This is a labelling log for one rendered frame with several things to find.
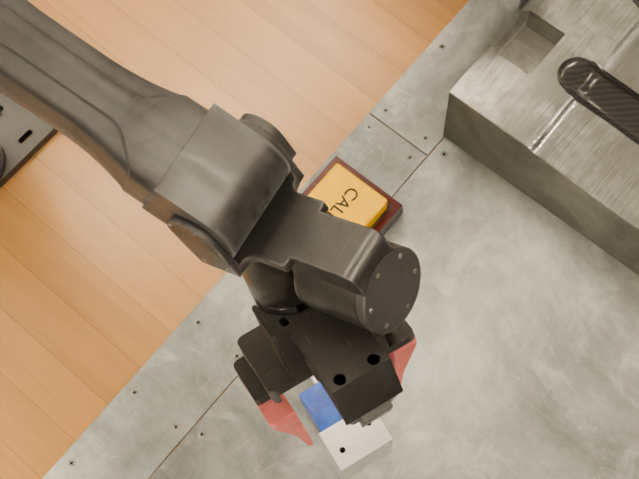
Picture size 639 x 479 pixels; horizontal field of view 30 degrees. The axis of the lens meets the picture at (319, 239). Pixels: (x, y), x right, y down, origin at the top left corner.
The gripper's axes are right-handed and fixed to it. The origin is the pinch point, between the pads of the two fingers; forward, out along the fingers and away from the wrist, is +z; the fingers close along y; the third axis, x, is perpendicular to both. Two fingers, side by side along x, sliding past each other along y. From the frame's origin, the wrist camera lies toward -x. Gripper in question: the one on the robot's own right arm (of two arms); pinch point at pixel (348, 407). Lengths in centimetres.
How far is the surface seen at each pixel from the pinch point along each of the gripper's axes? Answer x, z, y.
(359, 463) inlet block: 2.0, 9.1, -0.8
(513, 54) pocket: 21.4, -5.0, 30.3
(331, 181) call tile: 21.8, -2.3, 10.3
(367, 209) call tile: 18.3, -0.3, 11.6
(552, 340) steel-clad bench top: 4.6, 11.9, 19.7
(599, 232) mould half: 7.9, 6.6, 28.1
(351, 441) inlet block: 2.5, 6.8, -0.6
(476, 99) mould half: 17.4, -5.9, 24.0
